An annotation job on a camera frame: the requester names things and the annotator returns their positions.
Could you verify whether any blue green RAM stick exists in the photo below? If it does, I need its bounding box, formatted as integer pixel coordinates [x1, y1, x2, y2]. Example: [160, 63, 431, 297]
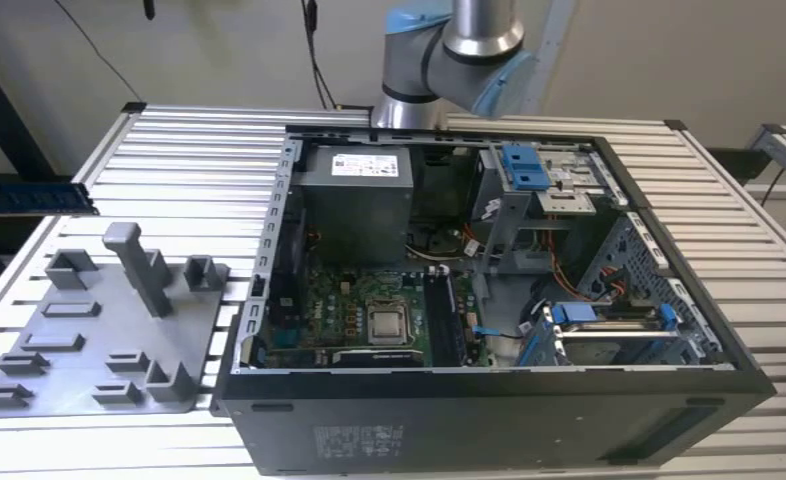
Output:
[0, 181, 94, 217]

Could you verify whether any grey plastic parts rack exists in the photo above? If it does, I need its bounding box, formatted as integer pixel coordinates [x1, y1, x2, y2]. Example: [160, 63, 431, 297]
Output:
[0, 223, 233, 420]

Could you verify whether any grey power supply unit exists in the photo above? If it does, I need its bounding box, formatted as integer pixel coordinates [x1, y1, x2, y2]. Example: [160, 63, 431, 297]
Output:
[290, 146, 415, 269]

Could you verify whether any green motherboard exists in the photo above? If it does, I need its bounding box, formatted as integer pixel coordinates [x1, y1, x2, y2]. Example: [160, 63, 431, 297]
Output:
[257, 267, 497, 369]

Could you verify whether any CPU socket metal cover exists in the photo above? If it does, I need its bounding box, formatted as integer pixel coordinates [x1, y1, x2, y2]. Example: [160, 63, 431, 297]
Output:
[363, 299, 415, 347]

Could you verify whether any silver CPU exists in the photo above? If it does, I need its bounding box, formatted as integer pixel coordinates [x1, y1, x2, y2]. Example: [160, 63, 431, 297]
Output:
[369, 312, 408, 344]

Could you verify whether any black graphics card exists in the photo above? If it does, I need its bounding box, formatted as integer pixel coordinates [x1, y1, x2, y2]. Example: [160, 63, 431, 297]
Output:
[328, 348, 427, 369]

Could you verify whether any blue plastic drive carrier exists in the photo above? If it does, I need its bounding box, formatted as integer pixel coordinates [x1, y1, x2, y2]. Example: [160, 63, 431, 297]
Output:
[497, 143, 548, 192]

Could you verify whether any grey metal drive cage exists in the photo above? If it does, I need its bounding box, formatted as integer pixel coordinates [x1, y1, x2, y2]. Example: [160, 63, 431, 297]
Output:
[468, 142, 627, 276]

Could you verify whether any black open PC case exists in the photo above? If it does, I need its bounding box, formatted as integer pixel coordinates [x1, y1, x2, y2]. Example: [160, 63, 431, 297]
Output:
[208, 123, 778, 476]

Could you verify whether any blue disk carrier with disk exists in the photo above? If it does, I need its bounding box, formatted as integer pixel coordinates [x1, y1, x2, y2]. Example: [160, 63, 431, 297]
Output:
[517, 299, 700, 369]

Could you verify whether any black slanted frame bar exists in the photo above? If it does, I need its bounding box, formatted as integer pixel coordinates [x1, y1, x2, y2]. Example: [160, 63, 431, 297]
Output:
[0, 59, 57, 179]

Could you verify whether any thin black wall cable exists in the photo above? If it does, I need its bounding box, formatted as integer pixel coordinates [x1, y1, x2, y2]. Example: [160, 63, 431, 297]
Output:
[54, 0, 144, 105]

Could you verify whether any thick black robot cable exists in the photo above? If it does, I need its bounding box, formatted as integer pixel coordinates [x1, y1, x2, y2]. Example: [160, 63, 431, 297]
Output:
[300, 0, 341, 109]

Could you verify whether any yellow black wire bundle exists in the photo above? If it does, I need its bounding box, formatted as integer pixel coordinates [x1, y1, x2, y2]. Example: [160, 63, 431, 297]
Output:
[404, 224, 480, 261]

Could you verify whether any black wire with blue plug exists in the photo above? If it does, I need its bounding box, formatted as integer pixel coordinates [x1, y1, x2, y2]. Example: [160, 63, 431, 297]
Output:
[471, 323, 540, 340]

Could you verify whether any orange wire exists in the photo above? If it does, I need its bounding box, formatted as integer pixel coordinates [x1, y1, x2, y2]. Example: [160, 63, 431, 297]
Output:
[545, 227, 624, 304]

